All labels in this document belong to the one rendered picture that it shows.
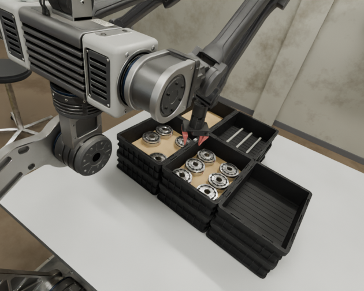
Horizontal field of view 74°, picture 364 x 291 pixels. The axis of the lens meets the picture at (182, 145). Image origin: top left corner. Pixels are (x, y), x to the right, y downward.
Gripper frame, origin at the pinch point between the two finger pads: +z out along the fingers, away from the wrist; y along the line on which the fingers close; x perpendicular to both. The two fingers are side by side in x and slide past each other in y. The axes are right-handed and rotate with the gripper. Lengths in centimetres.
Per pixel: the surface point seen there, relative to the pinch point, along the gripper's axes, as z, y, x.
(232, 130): 24, -39, -46
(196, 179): 23.4, -7.0, -0.5
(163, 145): 23.1, 8.1, -25.8
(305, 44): -3, -160, -190
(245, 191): 23.9, -30.9, 5.7
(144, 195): 36.0, 17.6, -0.4
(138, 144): 22.9, 21.9, -25.2
